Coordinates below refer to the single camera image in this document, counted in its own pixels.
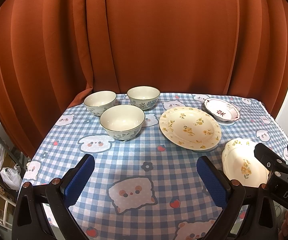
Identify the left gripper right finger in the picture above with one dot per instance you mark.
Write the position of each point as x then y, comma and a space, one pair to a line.
247, 212

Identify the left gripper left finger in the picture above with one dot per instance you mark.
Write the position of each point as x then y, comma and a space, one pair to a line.
30, 220

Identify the small yellow flower plate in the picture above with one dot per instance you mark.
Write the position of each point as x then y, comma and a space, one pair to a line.
239, 163

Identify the pink red-rimmed plate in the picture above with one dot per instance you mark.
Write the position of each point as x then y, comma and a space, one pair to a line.
222, 110

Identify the large yellow flower plate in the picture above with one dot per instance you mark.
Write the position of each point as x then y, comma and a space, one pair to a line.
190, 128

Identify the floral ceramic bowl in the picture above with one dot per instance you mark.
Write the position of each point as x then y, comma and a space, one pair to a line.
144, 97
122, 122
98, 102

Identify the operator right hand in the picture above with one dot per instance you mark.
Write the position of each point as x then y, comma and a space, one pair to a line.
283, 233

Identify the white plastic bag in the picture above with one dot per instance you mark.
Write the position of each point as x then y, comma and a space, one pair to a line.
11, 178

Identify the blue checked bear tablecloth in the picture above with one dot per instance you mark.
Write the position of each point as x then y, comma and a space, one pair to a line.
144, 188

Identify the orange curtain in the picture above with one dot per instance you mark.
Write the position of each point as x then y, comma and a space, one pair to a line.
53, 53

